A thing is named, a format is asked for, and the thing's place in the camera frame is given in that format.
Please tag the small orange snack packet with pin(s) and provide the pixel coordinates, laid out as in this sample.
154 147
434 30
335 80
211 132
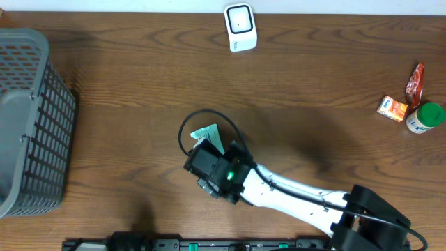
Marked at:
392 109

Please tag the teal wet wipes pack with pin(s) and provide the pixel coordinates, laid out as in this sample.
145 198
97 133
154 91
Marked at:
211 133

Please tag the white barcode scanner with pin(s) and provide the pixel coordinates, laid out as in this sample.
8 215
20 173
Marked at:
241 27

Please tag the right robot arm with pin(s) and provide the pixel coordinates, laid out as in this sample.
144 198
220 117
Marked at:
355 220

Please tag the grey plastic basket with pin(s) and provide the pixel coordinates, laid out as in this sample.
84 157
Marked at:
38 116

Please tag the orange chocolate bar wrapper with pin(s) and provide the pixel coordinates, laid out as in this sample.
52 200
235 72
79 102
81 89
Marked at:
414 87

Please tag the green lid jar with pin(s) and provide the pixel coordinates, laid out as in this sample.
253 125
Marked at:
425 118

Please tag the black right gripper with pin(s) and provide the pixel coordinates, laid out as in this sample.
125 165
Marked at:
235 149

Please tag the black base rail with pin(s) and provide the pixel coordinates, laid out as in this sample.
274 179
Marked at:
143 242

